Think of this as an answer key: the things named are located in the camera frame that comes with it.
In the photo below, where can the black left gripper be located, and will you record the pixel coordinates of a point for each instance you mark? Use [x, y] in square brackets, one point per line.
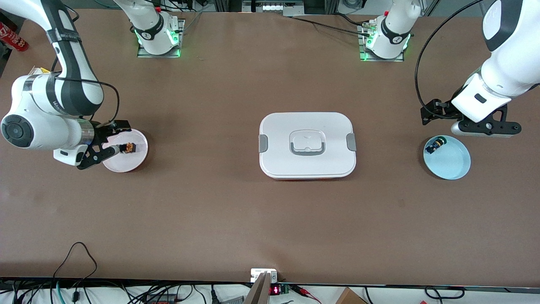
[444, 110]

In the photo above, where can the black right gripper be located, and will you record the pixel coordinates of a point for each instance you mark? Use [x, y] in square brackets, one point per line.
[102, 131]

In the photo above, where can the orange push-button switch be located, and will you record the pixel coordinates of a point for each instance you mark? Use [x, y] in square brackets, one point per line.
[128, 147]

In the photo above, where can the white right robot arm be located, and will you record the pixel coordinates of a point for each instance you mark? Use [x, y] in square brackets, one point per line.
[38, 126]

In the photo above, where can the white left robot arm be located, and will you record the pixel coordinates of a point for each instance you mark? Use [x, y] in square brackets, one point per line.
[506, 76]

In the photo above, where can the pink round plate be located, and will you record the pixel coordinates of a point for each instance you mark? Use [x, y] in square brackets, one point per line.
[128, 162]

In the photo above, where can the light blue round plate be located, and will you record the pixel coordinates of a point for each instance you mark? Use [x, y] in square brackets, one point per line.
[451, 162]

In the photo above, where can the yellow white carton box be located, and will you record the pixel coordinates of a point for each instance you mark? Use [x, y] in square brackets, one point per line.
[40, 70]

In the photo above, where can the white lidded lunch box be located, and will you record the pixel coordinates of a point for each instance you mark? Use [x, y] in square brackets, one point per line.
[307, 162]

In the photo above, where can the red can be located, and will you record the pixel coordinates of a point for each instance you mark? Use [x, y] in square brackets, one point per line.
[14, 39]

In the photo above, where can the white power strip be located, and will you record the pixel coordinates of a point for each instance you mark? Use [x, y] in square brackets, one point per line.
[274, 7]

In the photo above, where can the brown cardboard box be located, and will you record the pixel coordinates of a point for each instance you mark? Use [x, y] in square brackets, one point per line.
[349, 297]

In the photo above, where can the red clip leads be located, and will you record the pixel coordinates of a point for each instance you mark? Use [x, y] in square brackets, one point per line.
[306, 292]

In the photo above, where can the red digit display board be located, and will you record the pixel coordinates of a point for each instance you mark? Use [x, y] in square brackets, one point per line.
[276, 290]

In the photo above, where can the green push-button switch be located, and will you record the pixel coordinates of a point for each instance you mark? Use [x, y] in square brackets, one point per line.
[436, 145]

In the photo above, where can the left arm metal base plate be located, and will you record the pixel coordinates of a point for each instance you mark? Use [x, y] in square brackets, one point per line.
[392, 59]

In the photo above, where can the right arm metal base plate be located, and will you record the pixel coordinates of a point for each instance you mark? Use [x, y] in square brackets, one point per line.
[145, 54]

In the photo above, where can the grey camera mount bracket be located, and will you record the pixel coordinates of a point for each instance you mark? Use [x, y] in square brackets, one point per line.
[260, 291]

